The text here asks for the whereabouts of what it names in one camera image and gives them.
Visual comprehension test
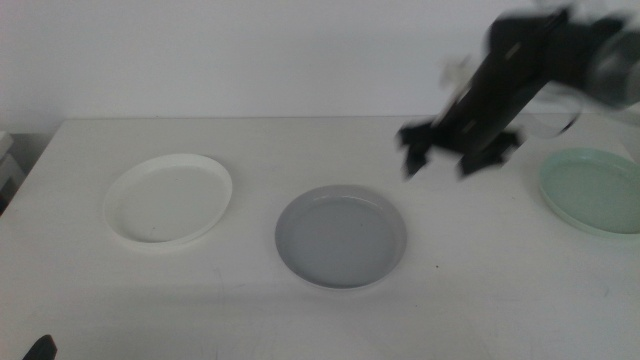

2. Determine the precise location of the grey shallow bowl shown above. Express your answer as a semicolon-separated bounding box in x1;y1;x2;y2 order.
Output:
274;184;408;290

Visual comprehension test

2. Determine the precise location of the pale green shallow bowl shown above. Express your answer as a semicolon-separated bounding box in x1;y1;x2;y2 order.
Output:
537;147;640;238

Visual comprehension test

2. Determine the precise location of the black right camera cable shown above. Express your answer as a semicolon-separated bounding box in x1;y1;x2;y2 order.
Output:
524;82;585;140

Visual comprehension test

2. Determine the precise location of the white shallow bowl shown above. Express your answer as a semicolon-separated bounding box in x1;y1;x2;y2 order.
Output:
102;153;234;247

